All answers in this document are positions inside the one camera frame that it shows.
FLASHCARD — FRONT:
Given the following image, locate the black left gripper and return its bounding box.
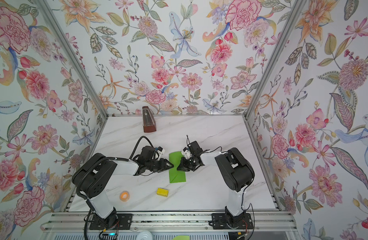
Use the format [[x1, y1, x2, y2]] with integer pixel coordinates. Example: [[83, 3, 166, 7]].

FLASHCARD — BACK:
[[145, 159, 175, 174]]

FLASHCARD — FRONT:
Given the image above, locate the green square paper sheet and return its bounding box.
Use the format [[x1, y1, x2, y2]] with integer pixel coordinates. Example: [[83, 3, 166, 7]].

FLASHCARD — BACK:
[[169, 152, 186, 184]]

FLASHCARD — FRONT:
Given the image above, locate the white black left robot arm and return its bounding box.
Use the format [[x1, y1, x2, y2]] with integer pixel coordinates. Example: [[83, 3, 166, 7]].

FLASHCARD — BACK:
[[72, 146, 174, 224]]

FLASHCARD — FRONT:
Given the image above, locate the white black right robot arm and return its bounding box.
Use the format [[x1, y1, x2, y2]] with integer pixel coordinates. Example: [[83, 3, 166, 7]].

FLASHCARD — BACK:
[[177, 141, 255, 224]]

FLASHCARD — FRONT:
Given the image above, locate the yellow sponge block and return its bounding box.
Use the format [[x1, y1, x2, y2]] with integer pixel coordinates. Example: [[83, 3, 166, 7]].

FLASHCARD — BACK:
[[156, 188, 169, 197]]

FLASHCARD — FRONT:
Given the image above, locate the brown wooden metronome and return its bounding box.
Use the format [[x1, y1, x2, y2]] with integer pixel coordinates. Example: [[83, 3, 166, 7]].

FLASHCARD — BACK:
[[142, 106, 157, 133]]

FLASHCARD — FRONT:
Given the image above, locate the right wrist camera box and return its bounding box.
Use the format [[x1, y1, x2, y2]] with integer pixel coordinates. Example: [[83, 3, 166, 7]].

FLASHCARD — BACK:
[[181, 148, 192, 160]]

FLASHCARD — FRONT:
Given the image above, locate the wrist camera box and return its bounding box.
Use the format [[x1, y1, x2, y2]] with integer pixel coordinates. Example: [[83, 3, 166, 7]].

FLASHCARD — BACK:
[[155, 147, 165, 158], [181, 148, 192, 160]]

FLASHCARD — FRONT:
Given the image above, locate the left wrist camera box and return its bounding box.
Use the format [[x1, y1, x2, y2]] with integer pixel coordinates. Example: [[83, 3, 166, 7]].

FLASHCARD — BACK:
[[155, 147, 165, 158]]

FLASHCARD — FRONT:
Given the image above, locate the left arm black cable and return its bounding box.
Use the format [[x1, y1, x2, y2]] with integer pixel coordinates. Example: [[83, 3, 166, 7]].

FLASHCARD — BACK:
[[129, 135, 156, 161]]

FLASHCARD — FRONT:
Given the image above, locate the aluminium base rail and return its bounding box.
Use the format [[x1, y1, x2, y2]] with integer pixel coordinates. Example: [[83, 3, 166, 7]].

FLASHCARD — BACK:
[[41, 210, 297, 233]]

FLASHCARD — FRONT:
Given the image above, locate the aluminium frame post right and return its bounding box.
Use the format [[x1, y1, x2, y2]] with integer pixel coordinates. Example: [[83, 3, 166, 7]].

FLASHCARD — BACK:
[[243, 1, 306, 120]]

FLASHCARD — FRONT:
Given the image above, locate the aluminium frame post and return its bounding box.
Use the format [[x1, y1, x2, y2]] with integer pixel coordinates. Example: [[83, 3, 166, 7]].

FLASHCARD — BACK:
[[243, 1, 306, 120], [34, 0, 109, 121]]

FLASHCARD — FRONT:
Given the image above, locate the aluminium frame post left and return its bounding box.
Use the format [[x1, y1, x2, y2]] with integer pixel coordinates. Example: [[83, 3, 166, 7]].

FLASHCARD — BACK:
[[34, 0, 109, 121]]

